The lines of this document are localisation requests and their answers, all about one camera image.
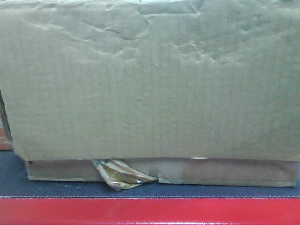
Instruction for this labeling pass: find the brown cardboard box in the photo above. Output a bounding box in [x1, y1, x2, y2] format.
[0, 0, 300, 187]

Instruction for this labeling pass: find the peeling clear packing tape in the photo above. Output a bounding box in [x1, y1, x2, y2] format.
[91, 159, 158, 191]

